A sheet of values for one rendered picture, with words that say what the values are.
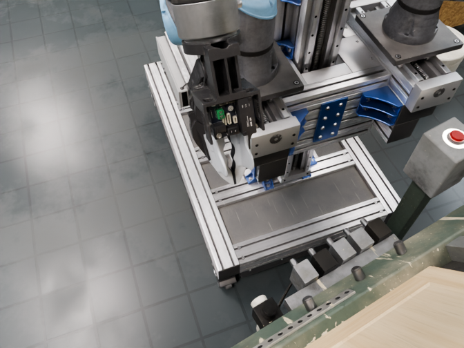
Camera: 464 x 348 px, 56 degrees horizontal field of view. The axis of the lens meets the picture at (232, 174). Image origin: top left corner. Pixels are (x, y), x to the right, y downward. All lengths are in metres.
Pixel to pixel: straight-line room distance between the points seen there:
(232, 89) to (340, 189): 1.50
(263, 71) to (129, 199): 1.26
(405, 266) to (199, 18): 0.77
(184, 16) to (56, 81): 2.40
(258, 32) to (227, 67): 0.57
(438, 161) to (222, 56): 0.90
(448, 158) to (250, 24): 0.62
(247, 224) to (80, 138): 1.11
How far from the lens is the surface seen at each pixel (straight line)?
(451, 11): 3.13
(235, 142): 0.60
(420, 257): 1.10
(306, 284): 1.18
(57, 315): 2.05
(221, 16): 0.51
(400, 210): 1.58
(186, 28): 0.51
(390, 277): 1.06
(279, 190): 1.94
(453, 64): 2.55
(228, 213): 1.87
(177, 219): 2.11
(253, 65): 1.11
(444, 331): 0.88
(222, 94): 0.51
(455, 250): 1.13
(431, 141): 1.29
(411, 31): 1.35
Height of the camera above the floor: 1.83
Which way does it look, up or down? 55 degrees down
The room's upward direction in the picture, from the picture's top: straight up
